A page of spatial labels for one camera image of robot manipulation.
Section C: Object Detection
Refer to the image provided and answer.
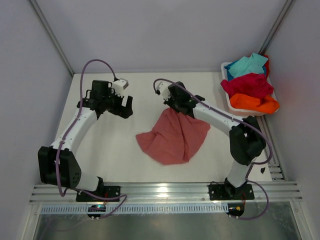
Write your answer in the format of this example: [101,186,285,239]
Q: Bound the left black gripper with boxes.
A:
[102,88,133,119]

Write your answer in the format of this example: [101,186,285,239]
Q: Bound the salmon pink t shirt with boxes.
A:
[135,108,211,165]

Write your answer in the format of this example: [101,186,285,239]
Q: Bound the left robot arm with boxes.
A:
[38,78,133,201]

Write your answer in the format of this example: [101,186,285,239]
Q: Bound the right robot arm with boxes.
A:
[154,81,266,199]

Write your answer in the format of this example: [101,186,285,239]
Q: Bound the crimson red t shirt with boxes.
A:
[220,73,274,99]

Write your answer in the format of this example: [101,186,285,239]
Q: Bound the teal t shirt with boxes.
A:
[224,52,269,81]

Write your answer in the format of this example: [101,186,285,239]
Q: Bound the orange t shirt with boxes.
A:
[229,93,280,114]

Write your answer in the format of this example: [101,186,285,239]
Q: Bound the red t shirt in bin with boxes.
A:
[262,54,270,78]

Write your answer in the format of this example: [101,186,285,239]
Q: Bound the left black controller board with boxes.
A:
[86,204,106,219]

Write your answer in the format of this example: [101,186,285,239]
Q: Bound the black controller board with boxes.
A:
[86,204,106,219]
[226,203,245,218]

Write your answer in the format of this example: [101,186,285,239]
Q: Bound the small black scrap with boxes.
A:
[260,167,266,174]

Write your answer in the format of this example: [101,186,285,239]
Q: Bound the right black controller board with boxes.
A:
[226,203,245,218]

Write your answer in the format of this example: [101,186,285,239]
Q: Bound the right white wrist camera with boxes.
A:
[155,81,171,101]

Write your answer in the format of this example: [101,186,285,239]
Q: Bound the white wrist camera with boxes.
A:
[155,81,171,101]
[112,78,129,97]

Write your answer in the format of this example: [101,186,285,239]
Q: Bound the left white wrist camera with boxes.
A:
[112,78,129,97]

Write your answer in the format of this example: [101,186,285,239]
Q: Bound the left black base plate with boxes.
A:
[76,185,121,203]

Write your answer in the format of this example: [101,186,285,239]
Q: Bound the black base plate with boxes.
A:
[76,185,121,203]
[208,182,255,201]

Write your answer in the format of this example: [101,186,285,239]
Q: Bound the slotted grey cable duct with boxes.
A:
[40,202,228,215]

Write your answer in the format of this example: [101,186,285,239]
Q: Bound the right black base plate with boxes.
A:
[208,182,255,201]

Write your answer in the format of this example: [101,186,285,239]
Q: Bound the right side aluminium rail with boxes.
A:
[255,116,287,182]

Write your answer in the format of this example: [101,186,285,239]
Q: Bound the aluminium rail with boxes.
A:
[255,116,287,182]
[29,181,303,204]

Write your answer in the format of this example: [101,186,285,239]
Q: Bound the right corner aluminium post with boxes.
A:
[258,0,296,55]

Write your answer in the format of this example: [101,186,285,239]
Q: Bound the corner aluminium post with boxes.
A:
[27,0,75,77]
[258,0,296,55]

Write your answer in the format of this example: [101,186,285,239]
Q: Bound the left corner aluminium post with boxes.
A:
[27,0,75,77]

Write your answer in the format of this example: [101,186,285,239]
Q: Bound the aluminium front rail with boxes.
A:
[29,181,303,204]

